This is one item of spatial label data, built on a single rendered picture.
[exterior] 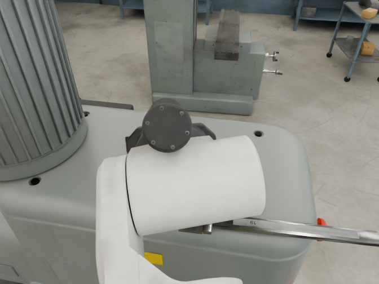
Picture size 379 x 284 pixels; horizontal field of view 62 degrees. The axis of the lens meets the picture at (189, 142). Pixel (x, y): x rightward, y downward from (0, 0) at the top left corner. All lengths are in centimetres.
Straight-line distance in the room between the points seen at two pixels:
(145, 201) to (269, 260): 26
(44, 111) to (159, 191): 29
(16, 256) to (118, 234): 49
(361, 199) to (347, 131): 100
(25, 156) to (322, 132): 356
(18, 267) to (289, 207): 52
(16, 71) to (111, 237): 28
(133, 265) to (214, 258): 26
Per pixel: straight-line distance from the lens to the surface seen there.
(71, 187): 49
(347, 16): 683
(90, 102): 97
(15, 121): 47
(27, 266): 72
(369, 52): 512
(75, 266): 62
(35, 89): 46
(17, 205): 51
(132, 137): 43
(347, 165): 355
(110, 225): 22
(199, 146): 24
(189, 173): 23
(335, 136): 387
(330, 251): 281
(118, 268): 21
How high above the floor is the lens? 223
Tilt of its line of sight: 40 degrees down
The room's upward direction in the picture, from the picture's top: straight up
